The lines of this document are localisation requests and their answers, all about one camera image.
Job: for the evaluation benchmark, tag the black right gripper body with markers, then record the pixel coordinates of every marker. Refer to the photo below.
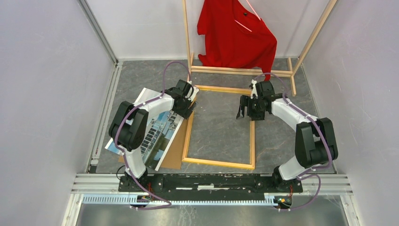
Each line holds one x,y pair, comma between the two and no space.
253,107

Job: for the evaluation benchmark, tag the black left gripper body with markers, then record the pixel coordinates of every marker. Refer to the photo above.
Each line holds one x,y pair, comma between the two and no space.
184,111

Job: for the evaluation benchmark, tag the building and sky photo print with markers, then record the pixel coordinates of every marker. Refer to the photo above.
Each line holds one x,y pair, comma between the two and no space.
160,132

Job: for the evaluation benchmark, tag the clear acrylic sheet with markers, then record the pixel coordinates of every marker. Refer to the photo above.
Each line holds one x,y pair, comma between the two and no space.
217,137

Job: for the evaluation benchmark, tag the yellow wooden picture frame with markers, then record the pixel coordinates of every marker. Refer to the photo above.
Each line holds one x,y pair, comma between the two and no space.
187,138

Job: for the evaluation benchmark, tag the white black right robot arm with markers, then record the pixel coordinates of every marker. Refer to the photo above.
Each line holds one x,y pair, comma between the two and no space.
315,143

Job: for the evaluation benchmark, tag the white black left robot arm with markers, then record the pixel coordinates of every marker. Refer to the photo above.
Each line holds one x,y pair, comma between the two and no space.
128,127

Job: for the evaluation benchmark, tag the wooden clothes rack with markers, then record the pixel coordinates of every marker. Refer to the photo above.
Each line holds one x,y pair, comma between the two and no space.
292,69

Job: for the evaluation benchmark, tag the brown cardboard backing board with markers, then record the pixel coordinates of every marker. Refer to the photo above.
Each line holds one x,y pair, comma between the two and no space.
173,158

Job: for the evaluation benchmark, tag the red t-shirt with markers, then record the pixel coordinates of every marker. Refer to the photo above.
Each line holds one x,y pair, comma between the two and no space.
227,44

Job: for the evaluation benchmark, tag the pink clothes hanger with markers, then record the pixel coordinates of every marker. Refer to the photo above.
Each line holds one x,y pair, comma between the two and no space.
245,15

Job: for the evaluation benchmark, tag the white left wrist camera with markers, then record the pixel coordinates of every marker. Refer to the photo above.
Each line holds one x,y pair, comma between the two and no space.
193,91

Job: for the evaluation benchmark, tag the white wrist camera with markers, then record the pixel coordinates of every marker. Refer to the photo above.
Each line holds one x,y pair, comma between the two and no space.
253,89
193,91

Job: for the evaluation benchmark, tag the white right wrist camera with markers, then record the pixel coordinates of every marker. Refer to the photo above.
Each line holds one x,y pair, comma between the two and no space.
253,89

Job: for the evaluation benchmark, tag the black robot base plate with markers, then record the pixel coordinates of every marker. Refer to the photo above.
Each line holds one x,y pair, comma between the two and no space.
210,187

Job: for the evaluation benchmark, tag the aluminium rail frame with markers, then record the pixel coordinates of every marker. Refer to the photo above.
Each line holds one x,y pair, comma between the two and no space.
68,102

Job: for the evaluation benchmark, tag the grey slotted cable duct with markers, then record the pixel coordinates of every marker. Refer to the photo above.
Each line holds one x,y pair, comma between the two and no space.
131,199

